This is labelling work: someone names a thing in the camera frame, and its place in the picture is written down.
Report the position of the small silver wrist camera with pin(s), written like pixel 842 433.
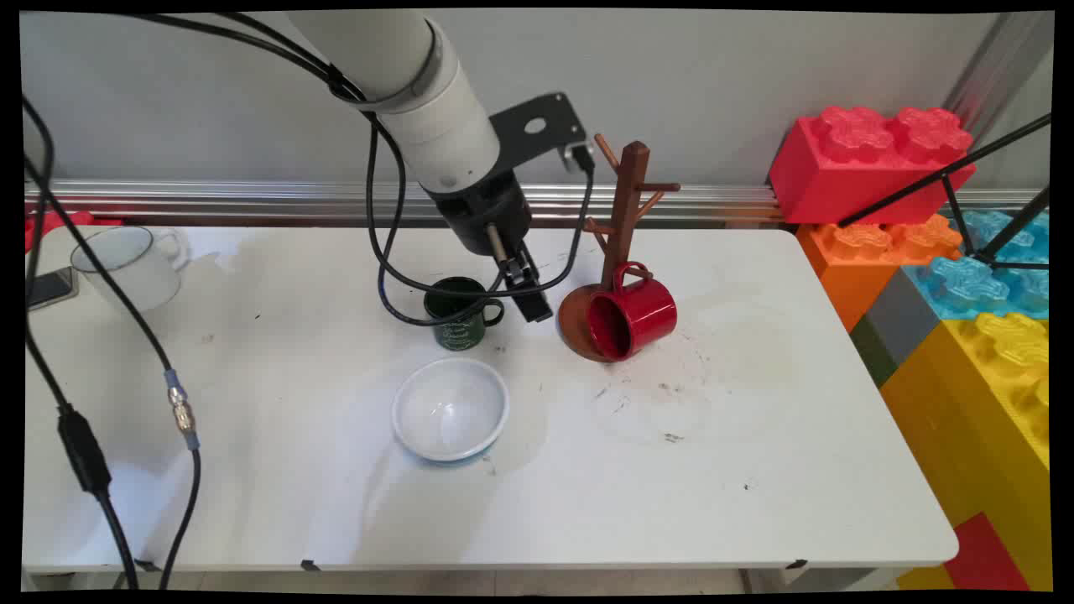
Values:
pixel 579 157

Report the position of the big yellow toy brick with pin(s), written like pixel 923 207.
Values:
pixel 973 419

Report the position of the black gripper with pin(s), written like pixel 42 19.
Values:
pixel 482 214

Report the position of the big red toy brick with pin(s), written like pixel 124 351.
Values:
pixel 839 176

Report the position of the big orange toy brick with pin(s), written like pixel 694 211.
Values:
pixel 847 268

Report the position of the small red toy brick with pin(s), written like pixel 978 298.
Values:
pixel 986 558

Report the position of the upright aluminium profile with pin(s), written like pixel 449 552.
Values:
pixel 998 67

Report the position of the aluminium rail profile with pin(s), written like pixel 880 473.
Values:
pixel 252 201

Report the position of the white bowl blue rim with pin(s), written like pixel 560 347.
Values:
pixel 450 411

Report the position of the red enamel mug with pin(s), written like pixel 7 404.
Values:
pixel 642 315

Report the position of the black tripod legs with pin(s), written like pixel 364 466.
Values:
pixel 952 197

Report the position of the dark green toy brick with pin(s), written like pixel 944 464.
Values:
pixel 873 352

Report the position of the dark green mug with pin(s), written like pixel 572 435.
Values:
pixel 460 331

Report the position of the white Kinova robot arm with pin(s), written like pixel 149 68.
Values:
pixel 419 101

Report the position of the big cyan toy brick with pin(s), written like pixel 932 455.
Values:
pixel 965 285

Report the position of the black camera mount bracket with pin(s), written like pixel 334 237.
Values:
pixel 529 126

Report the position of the brown wooden mug tree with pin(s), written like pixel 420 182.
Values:
pixel 628 210

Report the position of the white enamel mug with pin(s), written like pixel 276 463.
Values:
pixel 138 268

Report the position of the smartphone with dark screen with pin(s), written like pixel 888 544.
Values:
pixel 52 287

